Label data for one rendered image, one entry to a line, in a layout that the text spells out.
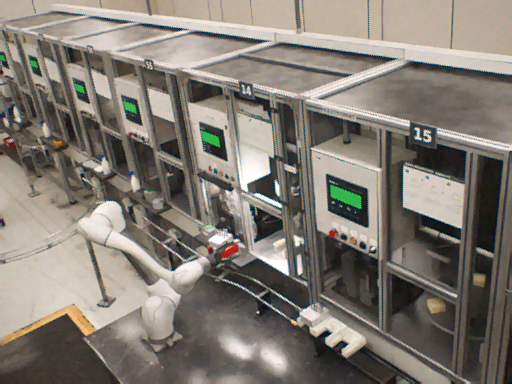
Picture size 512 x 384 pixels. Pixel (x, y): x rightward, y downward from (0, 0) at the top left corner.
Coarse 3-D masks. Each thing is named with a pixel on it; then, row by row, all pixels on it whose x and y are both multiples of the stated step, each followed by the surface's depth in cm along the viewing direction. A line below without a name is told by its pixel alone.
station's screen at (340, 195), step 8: (336, 184) 255; (336, 192) 257; (344, 192) 253; (352, 192) 248; (360, 192) 244; (336, 200) 259; (344, 200) 255; (352, 200) 250; (360, 200) 246; (336, 208) 262; (344, 208) 257; (352, 208) 252; (360, 208) 248; (352, 216) 255; (360, 216) 250
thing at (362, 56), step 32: (288, 32) 371; (224, 64) 344; (256, 64) 335; (320, 64) 318; (352, 64) 311; (384, 64) 295; (288, 96) 264; (192, 128) 352; (256, 224) 365; (288, 288) 364
